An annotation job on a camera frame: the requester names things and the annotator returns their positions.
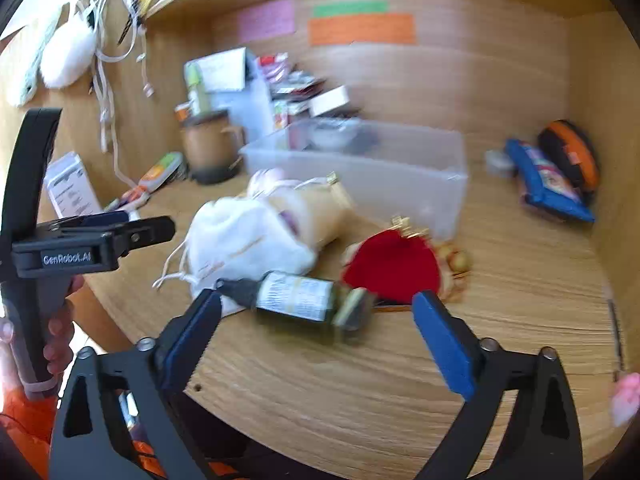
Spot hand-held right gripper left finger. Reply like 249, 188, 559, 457
49, 289, 223, 480

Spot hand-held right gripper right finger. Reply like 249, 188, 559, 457
412, 290, 586, 480

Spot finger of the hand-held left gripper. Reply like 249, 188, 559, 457
49, 211, 142, 232
116, 216, 177, 257

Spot gold bead ornament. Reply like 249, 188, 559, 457
432, 241, 473, 302

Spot red heart-shaped pouch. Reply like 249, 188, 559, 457
342, 230, 443, 306

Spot white drawstring pouch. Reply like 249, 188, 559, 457
152, 197, 318, 306

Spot dark green dropper bottle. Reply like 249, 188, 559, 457
216, 270, 376, 345

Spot gold bottle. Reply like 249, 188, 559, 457
250, 167, 361, 257

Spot clear plastic bin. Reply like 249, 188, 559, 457
239, 119, 469, 238

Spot person's left forearm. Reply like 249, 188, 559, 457
0, 390, 61, 480

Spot wooden desktop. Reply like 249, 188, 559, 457
70, 157, 626, 468

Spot person's left hand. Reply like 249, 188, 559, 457
0, 274, 86, 398

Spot marker pens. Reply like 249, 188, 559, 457
104, 187, 151, 212

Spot white printed card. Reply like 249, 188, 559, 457
44, 151, 103, 220

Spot orange green tube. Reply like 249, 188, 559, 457
137, 152, 185, 196

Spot brown mug with lid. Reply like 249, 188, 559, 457
180, 110, 247, 185

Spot white fluffy item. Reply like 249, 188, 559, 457
40, 15, 97, 90

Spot translucent file folder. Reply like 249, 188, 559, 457
184, 47, 273, 141

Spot small white round container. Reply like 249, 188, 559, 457
484, 149, 518, 177

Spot pink soft object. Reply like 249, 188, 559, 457
611, 372, 640, 428

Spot blue patchwork pouch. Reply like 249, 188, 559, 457
502, 139, 597, 223

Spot stack of booklets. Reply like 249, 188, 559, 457
270, 70, 326, 131

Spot pink packet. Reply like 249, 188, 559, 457
256, 52, 291, 81

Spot bowl of trinkets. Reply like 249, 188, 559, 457
306, 119, 362, 152

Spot white brown box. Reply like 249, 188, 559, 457
309, 85, 351, 118

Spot black orange glasses case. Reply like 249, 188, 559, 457
537, 120, 601, 201

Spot pink sticky note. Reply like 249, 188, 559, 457
237, 0, 296, 43

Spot orange sticky note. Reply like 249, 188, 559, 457
307, 12, 417, 47

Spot green sticky note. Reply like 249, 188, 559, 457
312, 0, 390, 18

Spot white hanging cables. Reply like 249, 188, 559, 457
75, 0, 153, 188

